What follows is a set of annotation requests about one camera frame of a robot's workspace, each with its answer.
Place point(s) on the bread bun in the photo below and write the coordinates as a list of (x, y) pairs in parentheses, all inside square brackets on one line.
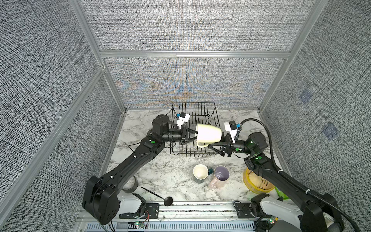
[(255, 180)]

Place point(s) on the pink purple mug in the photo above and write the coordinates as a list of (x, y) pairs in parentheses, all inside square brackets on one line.
[(221, 176)]

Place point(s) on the light green mug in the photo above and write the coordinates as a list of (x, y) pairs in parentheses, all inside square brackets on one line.
[(207, 134)]

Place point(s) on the black wire dish rack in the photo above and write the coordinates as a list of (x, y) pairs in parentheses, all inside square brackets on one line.
[(200, 113)]

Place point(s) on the green snack packet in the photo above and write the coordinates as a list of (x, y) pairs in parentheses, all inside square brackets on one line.
[(281, 194)]

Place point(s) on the dark green mug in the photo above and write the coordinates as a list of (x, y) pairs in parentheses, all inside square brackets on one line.
[(200, 173)]

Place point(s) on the aluminium front rail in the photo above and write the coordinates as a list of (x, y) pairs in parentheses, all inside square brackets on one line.
[(179, 217)]

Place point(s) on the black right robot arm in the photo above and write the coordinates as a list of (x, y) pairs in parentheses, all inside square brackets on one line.
[(311, 212)]

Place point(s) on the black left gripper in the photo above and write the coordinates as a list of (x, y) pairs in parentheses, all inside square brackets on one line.
[(184, 138)]

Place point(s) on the yellow bowl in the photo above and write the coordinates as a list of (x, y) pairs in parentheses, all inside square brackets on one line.
[(265, 187)]

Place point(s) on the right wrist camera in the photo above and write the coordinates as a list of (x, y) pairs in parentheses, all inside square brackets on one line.
[(232, 129)]

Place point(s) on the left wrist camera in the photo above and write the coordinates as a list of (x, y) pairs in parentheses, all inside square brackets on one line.
[(181, 119)]

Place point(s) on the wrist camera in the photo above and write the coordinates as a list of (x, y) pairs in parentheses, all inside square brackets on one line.
[(232, 129), (181, 119)]

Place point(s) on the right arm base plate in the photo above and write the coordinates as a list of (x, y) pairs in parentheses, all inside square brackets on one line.
[(243, 210)]

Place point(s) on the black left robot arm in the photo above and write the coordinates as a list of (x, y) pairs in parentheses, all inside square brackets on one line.
[(100, 197)]

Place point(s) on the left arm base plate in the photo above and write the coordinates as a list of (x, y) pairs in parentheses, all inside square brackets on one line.
[(134, 206)]

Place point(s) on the black ladle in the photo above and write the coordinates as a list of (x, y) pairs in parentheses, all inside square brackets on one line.
[(168, 201)]

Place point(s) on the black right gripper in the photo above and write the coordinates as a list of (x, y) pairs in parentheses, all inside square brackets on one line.
[(230, 146)]

